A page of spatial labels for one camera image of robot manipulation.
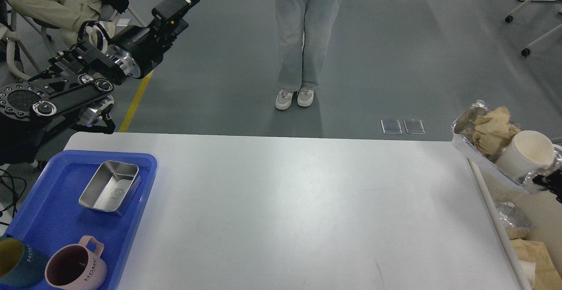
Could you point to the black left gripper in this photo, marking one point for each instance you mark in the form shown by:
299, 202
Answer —
136, 50

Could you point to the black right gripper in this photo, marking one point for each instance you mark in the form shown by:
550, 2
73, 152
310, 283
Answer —
551, 183

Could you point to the white paper cup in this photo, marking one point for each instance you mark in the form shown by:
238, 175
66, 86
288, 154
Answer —
528, 151

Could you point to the brown paper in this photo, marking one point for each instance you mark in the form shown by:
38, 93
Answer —
537, 265
493, 132

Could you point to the aluminium foil tray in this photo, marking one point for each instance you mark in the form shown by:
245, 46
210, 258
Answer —
461, 139

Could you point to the stainless steel rectangular tin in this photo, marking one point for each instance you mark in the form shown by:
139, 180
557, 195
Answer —
111, 187

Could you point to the pink home mug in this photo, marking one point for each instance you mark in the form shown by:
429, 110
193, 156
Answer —
77, 266

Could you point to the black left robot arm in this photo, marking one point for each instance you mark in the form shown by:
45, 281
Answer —
75, 91

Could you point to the white plastic bin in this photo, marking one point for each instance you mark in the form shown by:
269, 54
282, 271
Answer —
541, 208

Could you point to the crumpled foil in bin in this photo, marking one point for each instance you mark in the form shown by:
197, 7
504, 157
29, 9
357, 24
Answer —
514, 221

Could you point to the brown paper in bin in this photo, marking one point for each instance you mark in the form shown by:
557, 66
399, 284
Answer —
537, 265

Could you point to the seated person in khaki trousers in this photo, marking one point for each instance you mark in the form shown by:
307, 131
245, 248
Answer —
57, 0

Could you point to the standing person in jeans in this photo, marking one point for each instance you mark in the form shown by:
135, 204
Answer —
304, 30

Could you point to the clear floor plate right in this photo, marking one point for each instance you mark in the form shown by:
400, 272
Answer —
414, 126

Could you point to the clear floor plate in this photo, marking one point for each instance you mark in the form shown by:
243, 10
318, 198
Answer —
391, 126
414, 126

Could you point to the clear floor plate left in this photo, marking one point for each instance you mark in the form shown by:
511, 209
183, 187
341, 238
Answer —
391, 126

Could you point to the blue plastic tray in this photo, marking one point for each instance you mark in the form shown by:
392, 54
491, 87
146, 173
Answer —
51, 216

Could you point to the dark blue mug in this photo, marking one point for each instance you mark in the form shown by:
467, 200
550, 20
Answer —
21, 265

